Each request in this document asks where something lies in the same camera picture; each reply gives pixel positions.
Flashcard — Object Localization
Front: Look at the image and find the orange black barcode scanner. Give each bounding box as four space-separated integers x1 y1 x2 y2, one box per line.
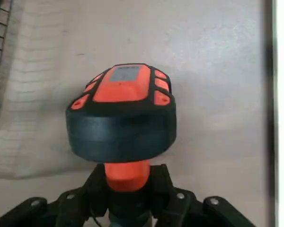
65 63 177 227

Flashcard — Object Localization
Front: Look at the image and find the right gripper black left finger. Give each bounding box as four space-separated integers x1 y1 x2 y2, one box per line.
0 164 110 227

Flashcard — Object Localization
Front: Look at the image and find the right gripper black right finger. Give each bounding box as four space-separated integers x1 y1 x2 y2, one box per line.
146 163 257 227

